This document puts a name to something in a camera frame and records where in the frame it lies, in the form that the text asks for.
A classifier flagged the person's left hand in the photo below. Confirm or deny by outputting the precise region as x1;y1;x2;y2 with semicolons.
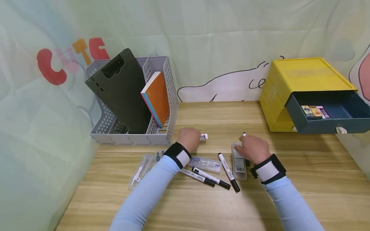
176;127;202;153

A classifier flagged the person's right hand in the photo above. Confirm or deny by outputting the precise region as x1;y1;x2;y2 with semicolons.
233;135;272;165

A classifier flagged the black and white marker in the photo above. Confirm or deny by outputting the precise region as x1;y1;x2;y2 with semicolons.
217;153;241;193
242;132;251;167
179;168;216;188
191;167;231;190

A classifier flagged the person's right forearm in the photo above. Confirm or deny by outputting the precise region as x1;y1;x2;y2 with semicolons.
262;176;325;231

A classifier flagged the person's left forearm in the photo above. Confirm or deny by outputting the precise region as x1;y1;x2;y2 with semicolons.
109;155;182;231

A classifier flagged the clear case with barcode label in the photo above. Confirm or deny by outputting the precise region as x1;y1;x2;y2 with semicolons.
231;143;248;180

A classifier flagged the black wrist band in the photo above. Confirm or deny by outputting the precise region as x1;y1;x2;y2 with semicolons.
163;142;192;170
250;154;287;185

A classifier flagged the clear case with blue pen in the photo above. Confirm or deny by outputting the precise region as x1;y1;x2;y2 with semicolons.
188;156;222;174

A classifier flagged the grey plastic file organizer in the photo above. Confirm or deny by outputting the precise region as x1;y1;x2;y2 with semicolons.
85;56;179;147

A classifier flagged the orange notebook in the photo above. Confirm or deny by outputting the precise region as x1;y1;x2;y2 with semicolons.
140;71;171;129

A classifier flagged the clear case with white pen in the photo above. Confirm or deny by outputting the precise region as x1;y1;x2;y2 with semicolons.
128;154;155;190

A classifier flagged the orange eraser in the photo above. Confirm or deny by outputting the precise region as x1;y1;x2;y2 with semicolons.
309;106;323;120

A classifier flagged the black clipboard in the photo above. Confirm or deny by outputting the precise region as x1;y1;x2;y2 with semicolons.
84;48;153;134

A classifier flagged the yellow drawer cabinet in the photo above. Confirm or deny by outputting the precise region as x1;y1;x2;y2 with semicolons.
259;57;358;133

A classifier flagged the dark teal drawer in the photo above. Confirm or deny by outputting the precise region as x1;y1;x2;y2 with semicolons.
285;90;370;135

